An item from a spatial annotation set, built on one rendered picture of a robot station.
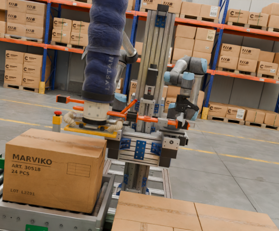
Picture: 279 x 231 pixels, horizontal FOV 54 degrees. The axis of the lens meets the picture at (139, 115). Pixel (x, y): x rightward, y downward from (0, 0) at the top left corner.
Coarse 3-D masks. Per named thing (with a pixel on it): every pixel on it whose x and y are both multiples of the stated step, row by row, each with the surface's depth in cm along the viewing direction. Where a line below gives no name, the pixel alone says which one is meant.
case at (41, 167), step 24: (24, 144) 179; (48, 144) 185; (72, 144) 193; (96, 144) 200; (24, 168) 179; (48, 168) 179; (72, 168) 178; (96, 168) 178; (24, 192) 182; (48, 192) 182; (72, 192) 182; (96, 192) 197
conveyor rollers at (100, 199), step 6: (0, 180) 212; (0, 186) 201; (102, 186) 228; (0, 192) 196; (102, 192) 214; (0, 198) 187; (102, 198) 206; (30, 204) 185; (96, 204) 197; (66, 210) 184; (96, 210) 189; (96, 216) 183
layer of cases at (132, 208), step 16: (128, 192) 222; (128, 208) 199; (144, 208) 202; (160, 208) 206; (176, 208) 209; (192, 208) 213; (208, 208) 217; (224, 208) 221; (112, 224) 178; (128, 224) 180; (144, 224) 183; (160, 224) 185; (176, 224) 188; (192, 224) 191; (208, 224) 194; (224, 224) 198; (240, 224) 201; (256, 224) 204; (272, 224) 208
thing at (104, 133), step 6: (66, 126) 181; (72, 126) 181; (78, 126) 183; (84, 126) 186; (102, 126) 183; (84, 132) 178; (90, 132) 178; (96, 132) 179; (102, 132) 180; (108, 132) 181; (114, 132) 185
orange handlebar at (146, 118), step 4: (68, 100) 214; (72, 100) 214; (76, 100) 214; (80, 100) 215; (76, 108) 187; (80, 108) 187; (108, 112) 188; (112, 112) 192; (116, 112) 192; (120, 116) 188; (124, 116) 188; (140, 116) 192; (144, 116) 190; (148, 116) 192; (144, 120) 188; (148, 120) 188; (152, 120) 188; (156, 120) 188; (168, 120) 193; (168, 124) 189; (172, 124) 189
